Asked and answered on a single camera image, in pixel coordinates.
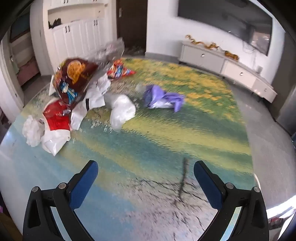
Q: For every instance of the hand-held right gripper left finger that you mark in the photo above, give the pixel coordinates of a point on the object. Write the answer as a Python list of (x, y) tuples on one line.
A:
[(84, 183)]

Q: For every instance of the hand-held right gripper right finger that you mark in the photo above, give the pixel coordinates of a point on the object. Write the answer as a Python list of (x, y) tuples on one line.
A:
[(207, 183)]

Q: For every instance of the purple plastic bag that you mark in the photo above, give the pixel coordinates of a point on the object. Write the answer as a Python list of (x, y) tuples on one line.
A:
[(157, 95)]

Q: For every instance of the red and white plastic bag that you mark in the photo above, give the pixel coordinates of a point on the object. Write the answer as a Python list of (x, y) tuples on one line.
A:
[(56, 118)]

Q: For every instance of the white crumpled plastic bag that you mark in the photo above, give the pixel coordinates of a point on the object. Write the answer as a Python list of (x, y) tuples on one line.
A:
[(32, 132)]

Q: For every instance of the white translucent plastic bag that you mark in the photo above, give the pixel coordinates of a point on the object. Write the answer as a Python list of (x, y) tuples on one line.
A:
[(121, 106)]

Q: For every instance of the white printed plastic bag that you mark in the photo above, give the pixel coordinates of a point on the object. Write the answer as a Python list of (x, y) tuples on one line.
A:
[(97, 92)]

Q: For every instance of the grey refrigerator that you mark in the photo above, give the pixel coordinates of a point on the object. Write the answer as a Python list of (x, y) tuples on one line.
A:
[(288, 111)]

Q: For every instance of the brown snack bag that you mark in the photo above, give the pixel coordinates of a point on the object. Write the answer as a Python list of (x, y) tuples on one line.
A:
[(76, 74)]

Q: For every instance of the red snack packet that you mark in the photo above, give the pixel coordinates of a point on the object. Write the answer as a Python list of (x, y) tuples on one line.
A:
[(118, 70)]

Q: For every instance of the white television cabinet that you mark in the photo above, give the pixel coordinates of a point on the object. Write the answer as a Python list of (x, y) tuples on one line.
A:
[(233, 67)]

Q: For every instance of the pink bed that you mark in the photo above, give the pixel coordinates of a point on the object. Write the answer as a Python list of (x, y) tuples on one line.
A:
[(29, 71)]

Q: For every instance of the white router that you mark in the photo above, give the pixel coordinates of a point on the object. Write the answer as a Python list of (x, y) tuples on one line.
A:
[(259, 69)]

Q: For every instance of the golden tiger figurine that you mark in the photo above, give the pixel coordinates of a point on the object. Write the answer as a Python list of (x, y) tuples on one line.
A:
[(231, 55)]

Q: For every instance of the clear plastic wrapper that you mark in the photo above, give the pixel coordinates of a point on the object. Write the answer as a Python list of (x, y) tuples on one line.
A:
[(111, 49)]

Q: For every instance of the golden dragon figurine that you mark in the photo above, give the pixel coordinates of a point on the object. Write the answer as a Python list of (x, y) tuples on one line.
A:
[(211, 45), (195, 41)]

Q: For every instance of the pair of brown shoes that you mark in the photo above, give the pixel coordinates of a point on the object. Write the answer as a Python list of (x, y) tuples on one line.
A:
[(134, 49)]

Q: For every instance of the black handbag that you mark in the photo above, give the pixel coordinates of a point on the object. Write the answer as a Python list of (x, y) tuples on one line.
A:
[(55, 23)]

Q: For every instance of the dark brown door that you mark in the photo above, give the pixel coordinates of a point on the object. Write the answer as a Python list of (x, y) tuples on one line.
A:
[(131, 23)]

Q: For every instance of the white wall cabinet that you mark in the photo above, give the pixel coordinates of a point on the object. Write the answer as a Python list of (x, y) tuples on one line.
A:
[(74, 34)]

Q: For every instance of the black wall television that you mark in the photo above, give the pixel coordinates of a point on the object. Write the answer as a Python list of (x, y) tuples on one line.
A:
[(222, 20)]

